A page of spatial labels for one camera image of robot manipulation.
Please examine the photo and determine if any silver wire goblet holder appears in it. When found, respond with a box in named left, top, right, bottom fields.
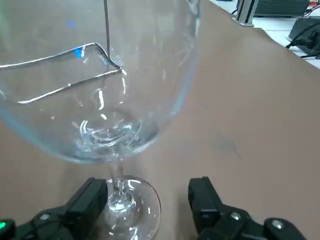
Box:
left=0, top=0, right=127, bottom=105

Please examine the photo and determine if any aluminium profile post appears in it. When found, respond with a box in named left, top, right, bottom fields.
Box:
left=232, top=0, right=258, bottom=28

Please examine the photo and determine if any clear glass goblet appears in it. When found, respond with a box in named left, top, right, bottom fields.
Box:
left=0, top=0, right=203, bottom=240

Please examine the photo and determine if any ribbed black power supply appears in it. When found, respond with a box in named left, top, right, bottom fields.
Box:
left=254, top=0, right=320, bottom=18

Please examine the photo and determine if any black cable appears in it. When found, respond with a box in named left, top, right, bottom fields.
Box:
left=284, top=37, right=320, bottom=60

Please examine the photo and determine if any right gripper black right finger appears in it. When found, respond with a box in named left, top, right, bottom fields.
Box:
left=187, top=176, right=308, bottom=240

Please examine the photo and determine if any small black power adapter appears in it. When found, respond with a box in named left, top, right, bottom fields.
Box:
left=289, top=17, right=320, bottom=54

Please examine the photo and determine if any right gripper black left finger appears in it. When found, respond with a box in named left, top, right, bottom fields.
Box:
left=0, top=176, right=109, bottom=240

